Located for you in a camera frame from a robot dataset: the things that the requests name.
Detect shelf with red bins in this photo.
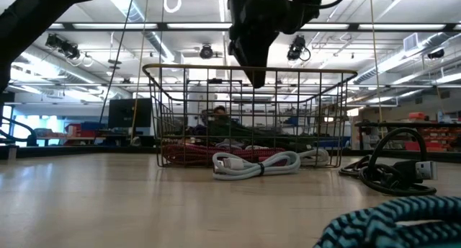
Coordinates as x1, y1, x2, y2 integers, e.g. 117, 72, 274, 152
354, 110, 461, 152

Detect maroon braided USB-C cable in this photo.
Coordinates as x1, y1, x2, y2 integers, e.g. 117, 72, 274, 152
161, 143, 287, 166

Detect black hanging cable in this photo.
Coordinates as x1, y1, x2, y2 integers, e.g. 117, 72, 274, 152
99, 0, 137, 126

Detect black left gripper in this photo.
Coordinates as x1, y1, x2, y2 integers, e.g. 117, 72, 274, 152
226, 0, 327, 89

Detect red blue storage boxes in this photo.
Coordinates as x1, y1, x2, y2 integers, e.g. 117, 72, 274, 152
64, 121, 109, 138

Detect black ceiling camera with cable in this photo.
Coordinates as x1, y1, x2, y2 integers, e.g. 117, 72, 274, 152
287, 34, 312, 63

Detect teal braided USB-C cable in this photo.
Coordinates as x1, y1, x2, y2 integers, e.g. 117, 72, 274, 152
313, 195, 461, 248

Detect black background monitor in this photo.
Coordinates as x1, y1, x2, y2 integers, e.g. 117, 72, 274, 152
107, 97, 153, 130

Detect person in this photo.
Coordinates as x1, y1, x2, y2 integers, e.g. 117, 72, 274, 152
212, 105, 231, 125

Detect white USB-C cable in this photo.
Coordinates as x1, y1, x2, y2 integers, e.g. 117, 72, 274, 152
298, 148, 331, 167

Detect white cable loop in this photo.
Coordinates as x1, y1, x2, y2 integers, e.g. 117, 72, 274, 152
163, 0, 182, 14

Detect black curved hose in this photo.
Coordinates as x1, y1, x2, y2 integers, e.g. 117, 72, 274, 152
0, 116, 40, 148

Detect pale blue USB-C cable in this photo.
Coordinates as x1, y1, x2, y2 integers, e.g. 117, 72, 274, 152
211, 150, 302, 181

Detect round black overhead camera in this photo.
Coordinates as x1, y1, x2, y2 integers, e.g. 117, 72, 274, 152
199, 43, 215, 61

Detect black ceiling camera cluster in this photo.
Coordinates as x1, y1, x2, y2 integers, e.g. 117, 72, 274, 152
45, 33, 82, 61

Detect light grey braided USB-C cable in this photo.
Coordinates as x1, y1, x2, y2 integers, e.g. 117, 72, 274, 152
215, 139, 246, 151

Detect green braided USB-C cable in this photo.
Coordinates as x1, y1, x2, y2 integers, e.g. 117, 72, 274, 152
207, 120, 314, 150

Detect white cabinet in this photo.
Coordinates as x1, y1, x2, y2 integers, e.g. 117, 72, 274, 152
187, 84, 217, 130

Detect gold wire basket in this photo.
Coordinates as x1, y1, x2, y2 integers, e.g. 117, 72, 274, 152
142, 63, 358, 169

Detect black USB-C cable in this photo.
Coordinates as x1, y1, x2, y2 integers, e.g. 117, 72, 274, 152
338, 127, 439, 197

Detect yellow hanging cord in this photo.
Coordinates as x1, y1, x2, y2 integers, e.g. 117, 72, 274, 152
131, 0, 151, 141
369, 0, 385, 137

